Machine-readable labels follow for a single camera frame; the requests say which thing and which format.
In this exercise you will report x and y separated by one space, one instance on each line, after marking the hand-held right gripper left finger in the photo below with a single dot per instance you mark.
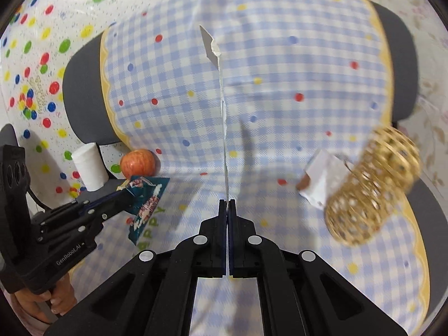
222 238

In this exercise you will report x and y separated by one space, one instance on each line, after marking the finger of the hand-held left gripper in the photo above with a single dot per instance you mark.
112 210
87 204

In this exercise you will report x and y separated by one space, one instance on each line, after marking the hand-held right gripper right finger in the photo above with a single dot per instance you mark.
233 241

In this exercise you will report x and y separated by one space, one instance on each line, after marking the teal snack packet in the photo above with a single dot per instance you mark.
150 203

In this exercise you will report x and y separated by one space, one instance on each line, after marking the white paper piece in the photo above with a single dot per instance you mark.
322 178

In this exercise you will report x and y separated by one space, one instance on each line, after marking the woven bamboo basket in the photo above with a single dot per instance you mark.
371 189

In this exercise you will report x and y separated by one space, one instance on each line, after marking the torn white paper sheet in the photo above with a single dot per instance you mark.
211 47

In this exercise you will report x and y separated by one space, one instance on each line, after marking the person's left hand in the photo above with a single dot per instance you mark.
52 299

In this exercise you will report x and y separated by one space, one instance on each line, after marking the white paper cup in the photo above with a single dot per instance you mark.
89 166

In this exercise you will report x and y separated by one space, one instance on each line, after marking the red apple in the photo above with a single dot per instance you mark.
138 162

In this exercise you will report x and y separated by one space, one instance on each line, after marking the blue checked dotted tablecloth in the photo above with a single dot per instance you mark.
280 112

